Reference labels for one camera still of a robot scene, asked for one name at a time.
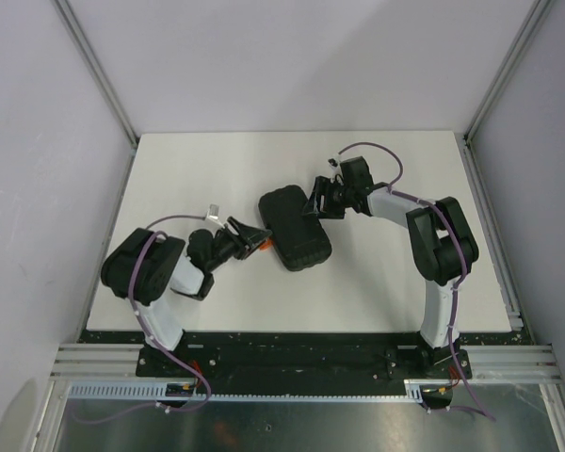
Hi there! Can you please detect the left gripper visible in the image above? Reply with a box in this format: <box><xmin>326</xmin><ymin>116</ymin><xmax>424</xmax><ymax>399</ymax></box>
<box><xmin>205</xmin><ymin>216</ymin><xmax>271</xmax><ymax>272</ymax></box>

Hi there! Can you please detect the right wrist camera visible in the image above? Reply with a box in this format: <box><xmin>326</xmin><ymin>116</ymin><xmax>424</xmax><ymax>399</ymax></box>
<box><xmin>328</xmin><ymin>155</ymin><xmax>343</xmax><ymax>168</ymax></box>

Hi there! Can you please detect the right aluminium frame post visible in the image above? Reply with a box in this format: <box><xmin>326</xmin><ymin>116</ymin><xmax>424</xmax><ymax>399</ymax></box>
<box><xmin>463</xmin><ymin>0</ymin><xmax>555</xmax><ymax>142</ymax></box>

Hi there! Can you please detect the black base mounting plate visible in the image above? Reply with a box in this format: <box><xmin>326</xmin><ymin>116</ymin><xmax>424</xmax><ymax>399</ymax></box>
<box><xmin>77</xmin><ymin>329</ymin><xmax>524</xmax><ymax>396</ymax></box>

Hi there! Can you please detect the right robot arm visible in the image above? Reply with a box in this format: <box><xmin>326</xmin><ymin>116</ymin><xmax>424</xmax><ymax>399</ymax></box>
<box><xmin>303</xmin><ymin>157</ymin><xmax>479</xmax><ymax>378</ymax></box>

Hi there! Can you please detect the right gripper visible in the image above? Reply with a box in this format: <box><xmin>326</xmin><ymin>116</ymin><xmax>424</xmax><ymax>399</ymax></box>
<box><xmin>301</xmin><ymin>178</ymin><xmax>353</xmax><ymax>221</ymax></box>

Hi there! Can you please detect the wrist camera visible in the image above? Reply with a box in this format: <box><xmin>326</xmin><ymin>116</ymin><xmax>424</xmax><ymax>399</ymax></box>
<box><xmin>205</xmin><ymin>204</ymin><xmax>220</xmax><ymax>224</ymax></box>
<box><xmin>328</xmin><ymin>155</ymin><xmax>343</xmax><ymax>168</ymax></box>

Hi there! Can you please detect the aluminium frame post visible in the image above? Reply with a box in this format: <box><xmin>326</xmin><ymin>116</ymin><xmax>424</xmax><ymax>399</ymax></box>
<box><xmin>51</xmin><ymin>0</ymin><xmax>140</xmax><ymax>145</ymax></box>
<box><xmin>463</xmin><ymin>0</ymin><xmax>555</xmax><ymax>142</ymax></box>

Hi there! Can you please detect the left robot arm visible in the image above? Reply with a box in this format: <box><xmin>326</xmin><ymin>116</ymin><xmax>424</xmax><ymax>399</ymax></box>
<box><xmin>101</xmin><ymin>217</ymin><xmax>272</xmax><ymax>377</ymax></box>

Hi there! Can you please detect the left aluminium frame post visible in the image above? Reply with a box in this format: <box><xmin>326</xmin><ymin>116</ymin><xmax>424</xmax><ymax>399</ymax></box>
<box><xmin>51</xmin><ymin>0</ymin><xmax>140</xmax><ymax>145</ymax></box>

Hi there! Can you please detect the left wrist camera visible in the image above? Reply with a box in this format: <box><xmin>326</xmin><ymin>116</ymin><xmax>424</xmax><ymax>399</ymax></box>
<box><xmin>205</xmin><ymin>204</ymin><xmax>220</xmax><ymax>224</ymax></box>

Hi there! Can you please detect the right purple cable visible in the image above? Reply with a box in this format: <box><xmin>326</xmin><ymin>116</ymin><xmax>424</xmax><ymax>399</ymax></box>
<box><xmin>338</xmin><ymin>142</ymin><xmax>498</xmax><ymax>421</ymax></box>

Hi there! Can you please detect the grey slotted cable duct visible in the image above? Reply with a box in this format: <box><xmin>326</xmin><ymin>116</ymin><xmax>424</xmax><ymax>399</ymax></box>
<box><xmin>68</xmin><ymin>380</ymin><xmax>423</xmax><ymax>403</ymax></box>

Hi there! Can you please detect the black plastic tool case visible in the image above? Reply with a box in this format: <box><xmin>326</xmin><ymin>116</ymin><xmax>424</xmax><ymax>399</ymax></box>
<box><xmin>258</xmin><ymin>185</ymin><xmax>332</xmax><ymax>272</ymax></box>

